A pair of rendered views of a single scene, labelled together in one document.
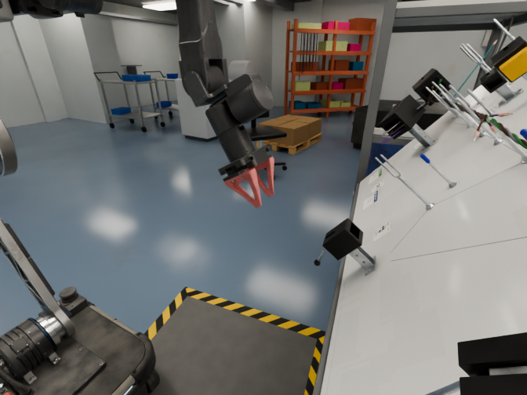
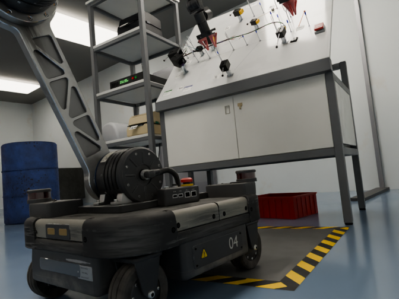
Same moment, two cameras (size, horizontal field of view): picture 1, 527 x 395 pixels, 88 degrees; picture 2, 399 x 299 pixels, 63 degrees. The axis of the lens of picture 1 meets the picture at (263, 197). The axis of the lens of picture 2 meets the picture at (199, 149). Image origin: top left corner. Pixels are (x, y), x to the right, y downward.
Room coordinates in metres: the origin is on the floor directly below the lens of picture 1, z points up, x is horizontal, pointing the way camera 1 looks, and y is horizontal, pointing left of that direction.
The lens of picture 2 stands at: (0.26, 1.81, 0.31)
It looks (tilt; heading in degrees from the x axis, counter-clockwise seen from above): 5 degrees up; 281
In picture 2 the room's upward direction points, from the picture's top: 5 degrees counter-clockwise
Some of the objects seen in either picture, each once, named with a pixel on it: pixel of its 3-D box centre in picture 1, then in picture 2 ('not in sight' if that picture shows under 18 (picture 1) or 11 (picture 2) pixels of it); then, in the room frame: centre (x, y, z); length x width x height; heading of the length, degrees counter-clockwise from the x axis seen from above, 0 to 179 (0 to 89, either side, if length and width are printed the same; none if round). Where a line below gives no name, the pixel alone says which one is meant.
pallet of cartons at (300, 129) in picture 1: (290, 132); not in sight; (4.67, -0.47, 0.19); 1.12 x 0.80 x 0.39; 152
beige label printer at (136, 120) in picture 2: not in sight; (148, 124); (1.13, -0.62, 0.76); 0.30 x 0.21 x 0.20; 72
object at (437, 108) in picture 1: (414, 114); (140, 85); (1.18, -0.63, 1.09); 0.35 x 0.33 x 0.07; 159
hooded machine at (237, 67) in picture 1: (243, 90); not in sight; (6.99, 0.47, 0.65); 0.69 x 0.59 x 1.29; 152
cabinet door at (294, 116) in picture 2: not in sight; (279, 118); (0.16, -0.10, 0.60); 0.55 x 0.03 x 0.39; 159
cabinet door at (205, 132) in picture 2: not in sight; (199, 133); (0.67, -0.30, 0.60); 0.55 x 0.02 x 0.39; 159
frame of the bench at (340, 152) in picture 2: not in sight; (257, 158); (0.31, -0.47, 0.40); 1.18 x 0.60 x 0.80; 159
